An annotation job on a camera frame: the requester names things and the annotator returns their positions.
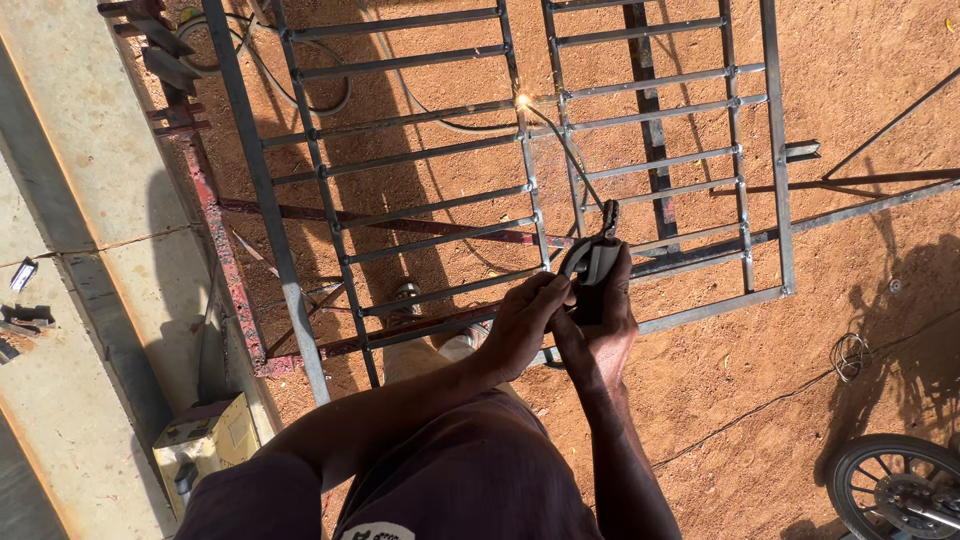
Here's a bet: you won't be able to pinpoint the rusty metal scrap piece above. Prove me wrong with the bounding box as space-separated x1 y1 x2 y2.
0 303 57 366

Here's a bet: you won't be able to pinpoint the person's dark shirt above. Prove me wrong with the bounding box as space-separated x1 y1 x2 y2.
174 388 606 540

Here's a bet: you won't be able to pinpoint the grey welding electrode holder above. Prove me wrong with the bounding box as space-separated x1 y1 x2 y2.
558 198 624 327

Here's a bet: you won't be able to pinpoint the grey welding cable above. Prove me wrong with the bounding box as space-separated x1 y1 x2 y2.
352 0 520 136

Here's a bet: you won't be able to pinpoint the person's right hand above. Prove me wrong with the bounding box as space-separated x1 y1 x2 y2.
551 243 641 393

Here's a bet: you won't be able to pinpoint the thin black ground cable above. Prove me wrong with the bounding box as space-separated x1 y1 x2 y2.
651 306 960 474

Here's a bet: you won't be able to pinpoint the small shiny metal offcut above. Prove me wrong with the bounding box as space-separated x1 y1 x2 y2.
8 257 39 294

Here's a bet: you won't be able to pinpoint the small coil of wire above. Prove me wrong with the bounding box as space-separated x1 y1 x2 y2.
830 331 874 384

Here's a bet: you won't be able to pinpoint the motorcycle wheel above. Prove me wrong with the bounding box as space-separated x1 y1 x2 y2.
825 432 960 540

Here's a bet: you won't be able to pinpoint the thin welding rod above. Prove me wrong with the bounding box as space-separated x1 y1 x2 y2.
522 100 606 210

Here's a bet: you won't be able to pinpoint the red rusty metal stand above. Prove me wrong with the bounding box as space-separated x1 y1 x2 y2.
97 0 579 378

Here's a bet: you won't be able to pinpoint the person's left hand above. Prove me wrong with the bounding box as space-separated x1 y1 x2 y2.
486 271 577 385

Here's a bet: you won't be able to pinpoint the cream welding machine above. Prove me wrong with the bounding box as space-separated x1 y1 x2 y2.
152 391 261 520

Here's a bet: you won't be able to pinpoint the person's sandal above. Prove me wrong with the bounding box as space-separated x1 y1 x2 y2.
388 282 426 325

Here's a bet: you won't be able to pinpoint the grey steel gate frame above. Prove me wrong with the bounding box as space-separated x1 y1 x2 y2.
198 0 798 408

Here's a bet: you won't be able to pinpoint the person's beige trousers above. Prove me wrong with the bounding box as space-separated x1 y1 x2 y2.
381 318 526 406

